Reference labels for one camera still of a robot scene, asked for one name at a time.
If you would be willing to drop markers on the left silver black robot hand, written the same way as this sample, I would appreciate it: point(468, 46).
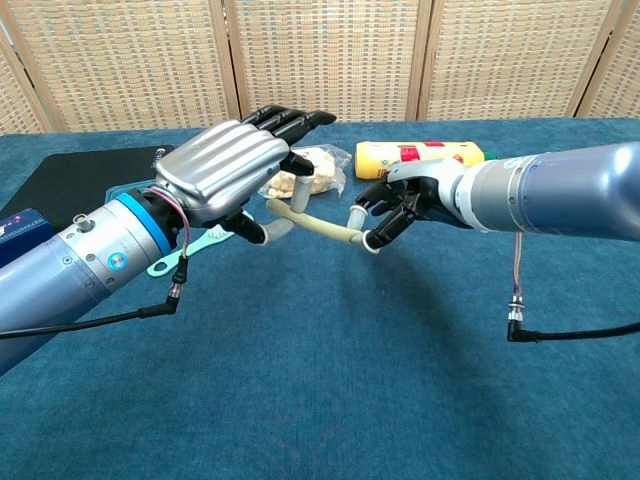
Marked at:
point(220, 165)

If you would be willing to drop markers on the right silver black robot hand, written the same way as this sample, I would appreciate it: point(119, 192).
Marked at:
point(425, 172)

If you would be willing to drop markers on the cream flexible stick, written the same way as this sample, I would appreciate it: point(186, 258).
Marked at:
point(320, 227)

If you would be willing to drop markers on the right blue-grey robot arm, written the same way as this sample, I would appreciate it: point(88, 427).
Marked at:
point(560, 190)

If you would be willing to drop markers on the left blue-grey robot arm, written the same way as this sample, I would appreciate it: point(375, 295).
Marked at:
point(75, 270)

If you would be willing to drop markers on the yellow plastic bottle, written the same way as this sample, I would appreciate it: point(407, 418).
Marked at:
point(372, 160)

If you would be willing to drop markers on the clear bag of snacks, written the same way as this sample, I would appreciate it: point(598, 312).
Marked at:
point(325, 167)

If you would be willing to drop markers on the blue transparent container lid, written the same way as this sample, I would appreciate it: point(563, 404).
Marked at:
point(111, 192)

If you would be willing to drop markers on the mint green brush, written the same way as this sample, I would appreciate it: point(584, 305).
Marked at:
point(160, 269)

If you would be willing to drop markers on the woven folding screen panel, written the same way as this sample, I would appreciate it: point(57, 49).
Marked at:
point(325, 60)
point(135, 65)
point(510, 60)
point(620, 85)
point(15, 100)

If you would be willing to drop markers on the black mouse pad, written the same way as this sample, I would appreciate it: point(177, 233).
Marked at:
point(75, 175)

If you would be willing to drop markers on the dark blue box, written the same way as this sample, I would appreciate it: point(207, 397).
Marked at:
point(20, 230)

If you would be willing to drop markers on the blue tablecloth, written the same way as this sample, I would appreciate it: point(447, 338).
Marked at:
point(300, 390)

